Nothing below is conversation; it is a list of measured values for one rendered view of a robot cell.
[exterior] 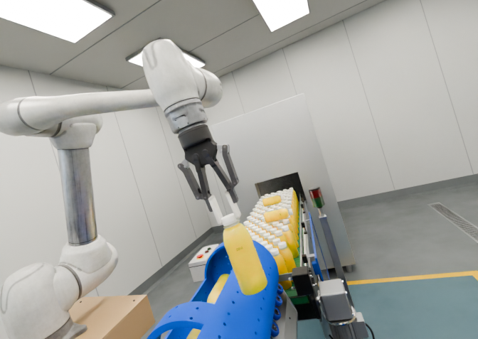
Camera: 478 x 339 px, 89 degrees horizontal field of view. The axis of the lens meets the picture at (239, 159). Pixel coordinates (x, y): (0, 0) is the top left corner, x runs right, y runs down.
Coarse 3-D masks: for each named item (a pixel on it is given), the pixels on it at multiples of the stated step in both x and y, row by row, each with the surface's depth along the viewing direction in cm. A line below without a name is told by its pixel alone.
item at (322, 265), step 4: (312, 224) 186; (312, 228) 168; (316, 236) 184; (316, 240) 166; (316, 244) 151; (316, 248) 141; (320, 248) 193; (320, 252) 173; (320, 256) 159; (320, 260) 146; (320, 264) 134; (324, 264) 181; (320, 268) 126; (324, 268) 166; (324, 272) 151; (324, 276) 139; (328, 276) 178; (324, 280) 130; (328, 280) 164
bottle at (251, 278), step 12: (228, 228) 56; (240, 228) 56; (228, 240) 55; (240, 240) 55; (252, 240) 57; (228, 252) 56; (240, 252) 54; (252, 252) 55; (240, 264) 54; (252, 264) 54; (240, 276) 54; (252, 276) 54; (264, 276) 56; (240, 288) 55; (252, 288) 54; (264, 288) 55
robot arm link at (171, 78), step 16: (144, 48) 54; (160, 48) 52; (176, 48) 54; (144, 64) 54; (160, 64) 52; (176, 64) 53; (160, 80) 52; (176, 80) 52; (192, 80) 55; (160, 96) 53; (176, 96) 52; (192, 96) 54
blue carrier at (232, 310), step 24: (216, 264) 99; (264, 264) 83; (168, 312) 59; (192, 312) 54; (216, 312) 55; (240, 312) 58; (264, 312) 65; (168, 336) 67; (216, 336) 49; (240, 336) 52; (264, 336) 59
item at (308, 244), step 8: (304, 208) 230; (304, 216) 207; (304, 240) 157; (304, 248) 146; (312, 248) 174; (304, 264) 127; (312, 272) 125; (296, 296) 106; (312, 296) 103; (304, 304) 127; (312, 304) 125; (304, 312) 121; (312, 312) 119; (320, 312) 107; (320, 320) 108; (328, 328) 134; (328, 336) 134
